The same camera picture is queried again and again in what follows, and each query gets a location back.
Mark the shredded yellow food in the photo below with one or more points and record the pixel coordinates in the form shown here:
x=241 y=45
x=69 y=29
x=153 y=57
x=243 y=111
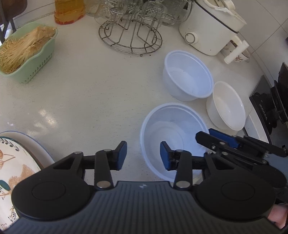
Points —
x=20 y=49

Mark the large floral plate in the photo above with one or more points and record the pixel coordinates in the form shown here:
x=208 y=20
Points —
x=42 y=149

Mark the inverted drinking glass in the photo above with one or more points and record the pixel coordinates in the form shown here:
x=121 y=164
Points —
x=155 y=12
x=135 y=7
x=110 y=13

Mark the black dish rack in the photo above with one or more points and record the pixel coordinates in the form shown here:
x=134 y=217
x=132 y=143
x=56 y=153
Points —
x=12 y=23

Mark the dark wooden cutting board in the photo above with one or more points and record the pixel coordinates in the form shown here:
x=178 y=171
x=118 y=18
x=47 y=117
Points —
x=11 y=5

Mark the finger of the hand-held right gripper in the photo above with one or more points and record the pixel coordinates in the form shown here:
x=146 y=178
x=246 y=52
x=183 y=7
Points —
x=225 y=138
x=209 y=141

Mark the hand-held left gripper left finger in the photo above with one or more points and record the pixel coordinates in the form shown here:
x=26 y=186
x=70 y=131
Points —
x=120 y=155

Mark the white electric cooker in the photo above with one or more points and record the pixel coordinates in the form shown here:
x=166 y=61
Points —
x=209 y=29

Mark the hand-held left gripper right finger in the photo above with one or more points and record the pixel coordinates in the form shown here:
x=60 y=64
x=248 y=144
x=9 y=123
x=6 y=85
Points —
x=165 y=157

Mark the person's right hand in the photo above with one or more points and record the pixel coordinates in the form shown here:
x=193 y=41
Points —
x=280 y=216

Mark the glass pitcher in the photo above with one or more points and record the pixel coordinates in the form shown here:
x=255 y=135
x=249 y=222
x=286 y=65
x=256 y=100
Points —
x=177 y=11

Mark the white plastic bowl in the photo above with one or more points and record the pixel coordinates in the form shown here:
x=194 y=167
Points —
x=225 y=105

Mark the translucent plastic bowl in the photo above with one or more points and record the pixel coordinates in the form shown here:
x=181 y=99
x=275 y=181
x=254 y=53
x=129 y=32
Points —
x=171 y=126
x=186 y=74

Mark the tall clear glass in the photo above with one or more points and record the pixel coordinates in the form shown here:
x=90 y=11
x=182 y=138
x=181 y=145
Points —
x=92 y=7

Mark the green plastic basket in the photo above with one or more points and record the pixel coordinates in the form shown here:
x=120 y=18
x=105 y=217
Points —
x=36 y=69

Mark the patterned ceramic mug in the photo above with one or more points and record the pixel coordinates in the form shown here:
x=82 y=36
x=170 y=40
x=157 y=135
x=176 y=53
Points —
x=240 y=56

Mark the black gas stove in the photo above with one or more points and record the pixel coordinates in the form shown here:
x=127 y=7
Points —
x=265 y=105

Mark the floral patterned plate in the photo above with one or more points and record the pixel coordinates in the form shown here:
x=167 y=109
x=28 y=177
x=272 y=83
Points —
x=15 y=171

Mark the red lid plastic jar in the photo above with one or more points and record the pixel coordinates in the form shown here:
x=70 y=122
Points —
x=69 y=12

